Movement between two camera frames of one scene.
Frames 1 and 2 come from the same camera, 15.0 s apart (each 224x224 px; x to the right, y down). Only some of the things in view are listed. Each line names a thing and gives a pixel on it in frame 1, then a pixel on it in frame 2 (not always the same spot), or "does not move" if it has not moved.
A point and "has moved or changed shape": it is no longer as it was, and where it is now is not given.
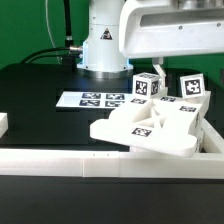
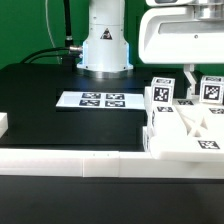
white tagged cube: (146, 85) -> (162, 90)
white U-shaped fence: (208, 162) does not move
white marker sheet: (94, 99) does not move
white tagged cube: (193, 86) has moved or changed shape
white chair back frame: (168, 123) -> (188, 131)
